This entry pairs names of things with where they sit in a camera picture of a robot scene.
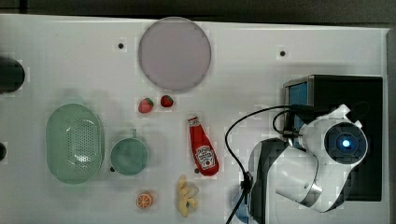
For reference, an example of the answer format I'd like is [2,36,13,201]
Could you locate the green perforated colander basket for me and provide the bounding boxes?
[45,104,105,185]

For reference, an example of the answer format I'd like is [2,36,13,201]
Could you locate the black cylinder post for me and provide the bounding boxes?
[0,57,25,93]

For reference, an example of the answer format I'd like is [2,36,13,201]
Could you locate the dark red toy strawberry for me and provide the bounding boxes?
[161,95,174,108]

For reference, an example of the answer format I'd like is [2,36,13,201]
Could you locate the black toaster oven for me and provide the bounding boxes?
[283,74,384,202]

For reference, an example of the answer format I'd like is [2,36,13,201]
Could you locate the purple round plate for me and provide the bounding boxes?
[138,17,212,91]

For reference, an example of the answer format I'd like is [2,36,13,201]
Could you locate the toy orange slice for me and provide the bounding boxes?
[136,191,153,209]

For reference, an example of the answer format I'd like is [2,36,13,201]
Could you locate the oven door with black handle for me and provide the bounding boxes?
[284,77,314,148]

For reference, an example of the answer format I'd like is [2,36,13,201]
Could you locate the red ketchup bottle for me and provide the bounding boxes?
[188,117,219,176]

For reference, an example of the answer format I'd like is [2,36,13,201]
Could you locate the light red toy strawberry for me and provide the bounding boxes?
[138,98,154,114]

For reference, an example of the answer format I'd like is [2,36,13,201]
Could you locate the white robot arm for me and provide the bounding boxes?
[246,105,368,224]

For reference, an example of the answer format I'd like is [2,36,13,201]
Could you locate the blue bowl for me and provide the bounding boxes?
[233,191,248,224]

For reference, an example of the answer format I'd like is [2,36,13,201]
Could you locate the peeled toy banana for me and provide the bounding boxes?
[177,175,199,217]

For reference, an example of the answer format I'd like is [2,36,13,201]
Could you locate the green mug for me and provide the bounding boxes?
[110,129,149,176]

